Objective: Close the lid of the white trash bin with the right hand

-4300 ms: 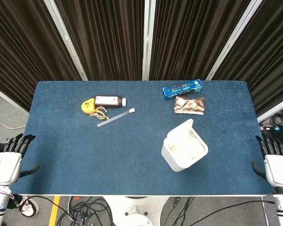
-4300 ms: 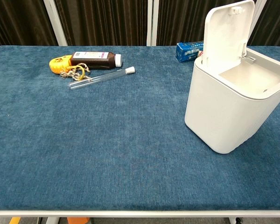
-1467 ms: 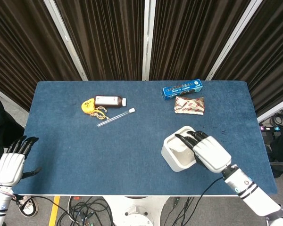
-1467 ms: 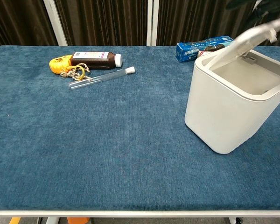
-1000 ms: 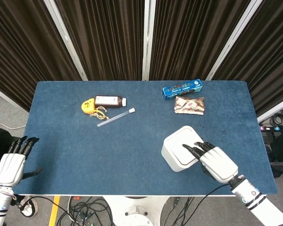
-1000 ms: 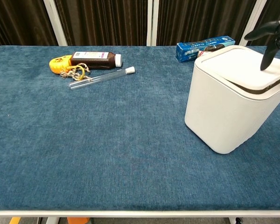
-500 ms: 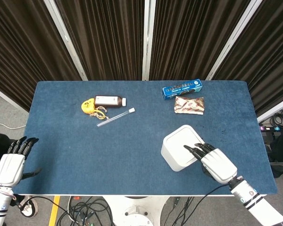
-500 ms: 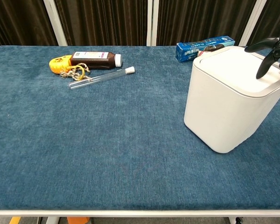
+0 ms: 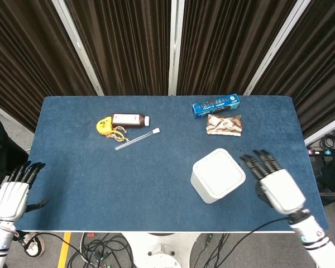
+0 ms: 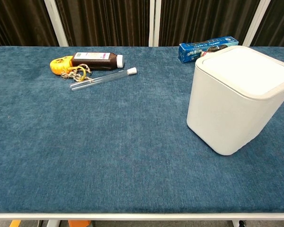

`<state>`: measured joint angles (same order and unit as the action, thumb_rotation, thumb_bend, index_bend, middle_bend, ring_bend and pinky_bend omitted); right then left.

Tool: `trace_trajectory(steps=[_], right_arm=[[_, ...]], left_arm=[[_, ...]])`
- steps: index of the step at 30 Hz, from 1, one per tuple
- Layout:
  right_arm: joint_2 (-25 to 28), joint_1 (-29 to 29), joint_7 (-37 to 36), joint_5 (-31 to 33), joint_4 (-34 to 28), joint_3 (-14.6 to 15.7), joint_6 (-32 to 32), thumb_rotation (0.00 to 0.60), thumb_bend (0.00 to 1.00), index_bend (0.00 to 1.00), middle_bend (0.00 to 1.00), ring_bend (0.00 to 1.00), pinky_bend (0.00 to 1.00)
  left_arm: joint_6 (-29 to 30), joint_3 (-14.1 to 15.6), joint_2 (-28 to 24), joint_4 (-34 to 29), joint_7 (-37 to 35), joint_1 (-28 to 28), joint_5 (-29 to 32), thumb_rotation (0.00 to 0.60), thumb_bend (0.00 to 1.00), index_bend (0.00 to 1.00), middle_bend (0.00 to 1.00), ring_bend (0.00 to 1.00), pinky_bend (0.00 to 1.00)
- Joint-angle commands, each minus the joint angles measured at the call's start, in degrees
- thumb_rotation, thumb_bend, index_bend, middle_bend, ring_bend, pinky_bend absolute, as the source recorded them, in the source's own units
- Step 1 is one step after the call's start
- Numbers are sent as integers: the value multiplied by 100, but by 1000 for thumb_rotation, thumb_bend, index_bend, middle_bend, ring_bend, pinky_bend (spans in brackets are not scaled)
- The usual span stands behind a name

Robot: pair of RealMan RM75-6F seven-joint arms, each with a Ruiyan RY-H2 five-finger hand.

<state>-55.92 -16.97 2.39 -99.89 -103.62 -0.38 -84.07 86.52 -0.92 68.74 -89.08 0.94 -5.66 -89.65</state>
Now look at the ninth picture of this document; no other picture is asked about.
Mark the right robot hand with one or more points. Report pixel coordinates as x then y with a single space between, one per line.
282 190

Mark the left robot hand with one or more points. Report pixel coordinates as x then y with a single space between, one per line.
11 198

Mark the white square box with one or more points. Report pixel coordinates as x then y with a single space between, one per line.
217 176

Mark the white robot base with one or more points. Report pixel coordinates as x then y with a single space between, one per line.
162 251

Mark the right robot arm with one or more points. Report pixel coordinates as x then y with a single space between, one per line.
312 237

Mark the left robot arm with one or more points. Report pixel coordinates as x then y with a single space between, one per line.
0 243

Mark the black power strip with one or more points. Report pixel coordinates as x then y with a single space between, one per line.
318 152

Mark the black white sneaker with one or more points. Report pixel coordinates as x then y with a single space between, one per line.
35 245

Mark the person in black clothing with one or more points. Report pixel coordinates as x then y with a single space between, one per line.
2 145

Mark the red white snack packet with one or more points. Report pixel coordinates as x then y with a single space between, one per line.
223 125

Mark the blue cardboard box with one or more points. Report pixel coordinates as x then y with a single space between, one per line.
215 106

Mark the yellow tape measure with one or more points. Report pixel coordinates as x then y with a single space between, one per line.
103 127

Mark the blue fabric table mat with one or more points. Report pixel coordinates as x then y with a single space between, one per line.
128 181

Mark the dark brown curtain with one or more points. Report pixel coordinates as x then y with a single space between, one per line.
321 72
30 61
223 47
128 47

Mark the glass test tube white cap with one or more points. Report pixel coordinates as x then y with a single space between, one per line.
136 139

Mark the brown bottle white cap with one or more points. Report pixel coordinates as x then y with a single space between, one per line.
127 120

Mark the white table frame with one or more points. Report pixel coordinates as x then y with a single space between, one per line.
100 231

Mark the white partition post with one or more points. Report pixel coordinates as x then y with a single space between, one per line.
81 53
174 47
273 47

